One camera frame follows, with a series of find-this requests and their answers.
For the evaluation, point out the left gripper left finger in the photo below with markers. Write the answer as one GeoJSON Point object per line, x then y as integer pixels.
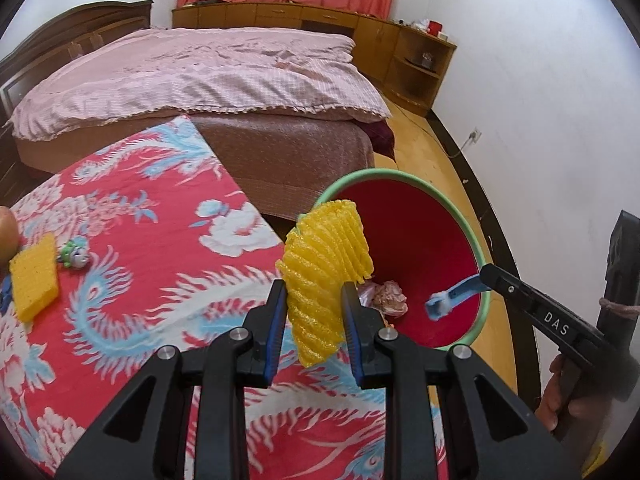
{"type": "Point", "coordinates": [143, 432]}

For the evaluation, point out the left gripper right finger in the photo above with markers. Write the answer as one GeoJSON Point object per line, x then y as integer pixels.
{"type": "Point", "coordinates": [489, 432]}

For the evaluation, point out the blue white plastic piece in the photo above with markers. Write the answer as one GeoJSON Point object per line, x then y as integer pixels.
{"type": "Point", "coordinates": [440, 304]}

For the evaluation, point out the pink crumpled trash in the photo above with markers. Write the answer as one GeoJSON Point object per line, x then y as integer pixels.
{"type": "Point", "coordinates": [387, 298]}

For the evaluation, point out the right hand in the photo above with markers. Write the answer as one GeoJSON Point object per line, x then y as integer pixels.
{"type": "Point", "coordinates": [592, 409]}

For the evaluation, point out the red floral blanket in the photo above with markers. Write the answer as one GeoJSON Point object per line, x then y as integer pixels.
{"type": "Point", "coordinates": [177, 255]}

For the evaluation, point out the small green cartoon figure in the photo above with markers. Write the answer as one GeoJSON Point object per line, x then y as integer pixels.
{"type": "Point", "coordinates": [74, 254]}

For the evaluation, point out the yellow foam net sleeve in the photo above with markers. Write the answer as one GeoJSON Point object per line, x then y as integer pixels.
{"type": "Point", "coordinates": [34, 278]}

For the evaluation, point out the green bucket red inside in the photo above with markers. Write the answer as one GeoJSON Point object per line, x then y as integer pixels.
{"type": "Point", "coordinates": [420, 240]}

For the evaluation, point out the brown bed sheet mattress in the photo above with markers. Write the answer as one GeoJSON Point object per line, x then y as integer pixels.
{"type": "Point", "coordinates": [282, 163]}

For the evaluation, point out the pink checked quilt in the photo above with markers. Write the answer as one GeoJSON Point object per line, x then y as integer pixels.
{"type": "Point", "coordinates": [216, 71]}

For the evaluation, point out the red box on cabinet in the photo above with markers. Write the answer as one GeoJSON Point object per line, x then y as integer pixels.
{"type": "Point", "coordinates": [434, 28]}

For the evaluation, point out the dark wooden headboard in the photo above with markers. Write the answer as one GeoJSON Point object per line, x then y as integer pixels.
{"type": "Point", "coordinates": [61, 40]}

